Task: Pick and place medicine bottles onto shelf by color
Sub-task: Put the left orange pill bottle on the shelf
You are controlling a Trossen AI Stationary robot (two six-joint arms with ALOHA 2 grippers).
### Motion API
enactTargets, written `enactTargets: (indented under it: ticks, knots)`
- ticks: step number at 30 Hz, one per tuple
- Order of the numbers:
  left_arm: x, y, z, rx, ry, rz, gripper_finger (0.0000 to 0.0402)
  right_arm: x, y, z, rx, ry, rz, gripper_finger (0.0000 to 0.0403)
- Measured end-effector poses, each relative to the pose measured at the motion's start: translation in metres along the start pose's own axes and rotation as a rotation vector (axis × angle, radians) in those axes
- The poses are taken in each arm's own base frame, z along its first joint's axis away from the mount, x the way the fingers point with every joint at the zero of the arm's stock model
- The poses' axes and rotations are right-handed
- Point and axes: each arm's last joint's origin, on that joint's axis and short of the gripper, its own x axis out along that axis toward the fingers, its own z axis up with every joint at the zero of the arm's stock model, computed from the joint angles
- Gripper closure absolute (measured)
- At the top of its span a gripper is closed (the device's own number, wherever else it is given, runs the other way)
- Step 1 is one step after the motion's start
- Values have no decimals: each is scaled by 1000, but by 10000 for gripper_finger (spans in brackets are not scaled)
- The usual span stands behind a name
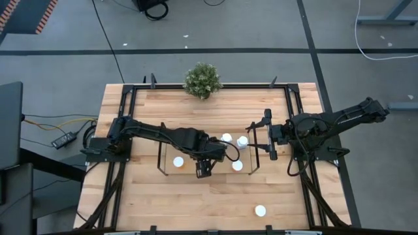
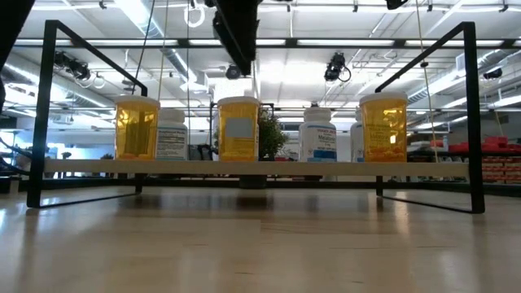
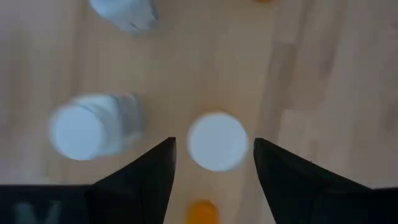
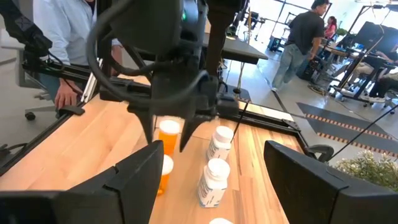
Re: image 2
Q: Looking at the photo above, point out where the rack with red bins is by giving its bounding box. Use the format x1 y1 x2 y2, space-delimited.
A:
429 136 521 185

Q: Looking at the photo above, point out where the white melatonin bottle blue label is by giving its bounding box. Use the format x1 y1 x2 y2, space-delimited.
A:
349 107 366 164
155 107 190 161
298 106 339 164

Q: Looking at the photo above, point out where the black aluminium table frame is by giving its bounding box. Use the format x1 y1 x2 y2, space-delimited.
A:
18 177 521 197

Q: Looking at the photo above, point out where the black metal shelf frame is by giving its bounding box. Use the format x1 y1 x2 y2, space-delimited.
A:
26 19 486 215

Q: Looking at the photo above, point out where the black hanging cable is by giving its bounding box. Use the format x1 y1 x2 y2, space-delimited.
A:
130 0 156 95

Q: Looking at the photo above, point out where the orange pill bottle white cap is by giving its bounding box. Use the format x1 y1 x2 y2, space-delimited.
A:
113 94 161 161
359 90 409 164
217 95 261 163

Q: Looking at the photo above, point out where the small potted green plant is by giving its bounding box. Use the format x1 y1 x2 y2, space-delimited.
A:
239 107 289 189

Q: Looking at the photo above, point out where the silver ventilation duct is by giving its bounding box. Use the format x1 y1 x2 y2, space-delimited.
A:
116 0 209 95

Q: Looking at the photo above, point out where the white cable loop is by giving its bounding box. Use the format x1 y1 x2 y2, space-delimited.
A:
182 2 207 28

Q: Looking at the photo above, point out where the long ceiling light bar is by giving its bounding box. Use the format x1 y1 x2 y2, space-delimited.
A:
14 37 521 50

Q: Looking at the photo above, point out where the white shelf board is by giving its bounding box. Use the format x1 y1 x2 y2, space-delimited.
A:
43 158 471 178

